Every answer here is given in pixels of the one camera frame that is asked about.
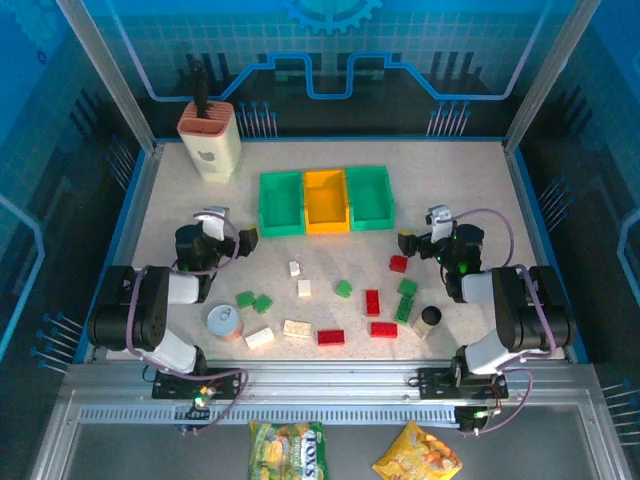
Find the green plastic bin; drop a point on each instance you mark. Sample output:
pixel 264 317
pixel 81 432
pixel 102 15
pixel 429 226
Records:
pixel 370 200
pixel 280 207

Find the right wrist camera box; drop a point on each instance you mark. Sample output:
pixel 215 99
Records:
pixel 442 225

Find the small white lego brick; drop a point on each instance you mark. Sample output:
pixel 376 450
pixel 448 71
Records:
pixel 304 289
pixel 295 269

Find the yellow orange snack bag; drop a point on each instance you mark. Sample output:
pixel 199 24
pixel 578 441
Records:
pixel 417 455

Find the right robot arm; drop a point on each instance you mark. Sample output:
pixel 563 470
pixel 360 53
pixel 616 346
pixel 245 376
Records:
pixel 510 310

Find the black-lidded spice jar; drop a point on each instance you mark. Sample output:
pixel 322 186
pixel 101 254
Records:
pixel 429 320

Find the small green lego brick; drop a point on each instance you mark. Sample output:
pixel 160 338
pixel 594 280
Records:
pixel 343 289
pixel 262 303
pixel 407 287
pixel 245 299

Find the small red lego brick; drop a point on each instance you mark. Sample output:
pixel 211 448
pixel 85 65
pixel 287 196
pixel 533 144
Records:
pixel 398 263

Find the tin can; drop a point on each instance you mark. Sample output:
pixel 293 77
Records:
pixel 224 322

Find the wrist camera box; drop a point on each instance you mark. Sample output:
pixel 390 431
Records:
pixel 216 227
pixel 442 225

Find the wide white lego brick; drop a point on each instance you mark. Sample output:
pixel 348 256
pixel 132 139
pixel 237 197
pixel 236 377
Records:
pixel 297 329

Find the green yellow snack bag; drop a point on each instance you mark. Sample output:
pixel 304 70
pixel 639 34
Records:
pixel 287 450

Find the long red lego brick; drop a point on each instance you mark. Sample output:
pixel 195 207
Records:
pixel 384 330
pixel 372 302
pixel 331 337

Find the aluminium frame rail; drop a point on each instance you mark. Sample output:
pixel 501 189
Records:
pixel 325 375

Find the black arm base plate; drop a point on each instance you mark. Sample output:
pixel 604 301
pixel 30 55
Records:
pixel 432 385
pixel 170 387

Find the cream knife block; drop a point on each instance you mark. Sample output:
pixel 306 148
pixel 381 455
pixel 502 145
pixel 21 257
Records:
pixel 212 150

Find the yellow plastic bin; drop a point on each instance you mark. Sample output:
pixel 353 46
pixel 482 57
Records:
pixel 325 202

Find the long white lego brick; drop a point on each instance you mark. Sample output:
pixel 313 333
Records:
pixel 259 338

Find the aluminium frame post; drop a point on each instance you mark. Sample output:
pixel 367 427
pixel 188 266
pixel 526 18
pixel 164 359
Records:
pixel 111 75
pixel 550 75

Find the small lit circuit board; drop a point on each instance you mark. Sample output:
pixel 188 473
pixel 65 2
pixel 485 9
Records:
pixel 484 414
pixel 204 395

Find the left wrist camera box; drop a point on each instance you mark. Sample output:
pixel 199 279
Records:
pixel 216 227

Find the long green lego brick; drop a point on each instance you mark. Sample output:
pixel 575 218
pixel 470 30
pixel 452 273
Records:
pixel 404 309

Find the aluminium side rail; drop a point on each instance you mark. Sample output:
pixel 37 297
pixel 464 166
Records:
pixel 139 200
pixel 526 200

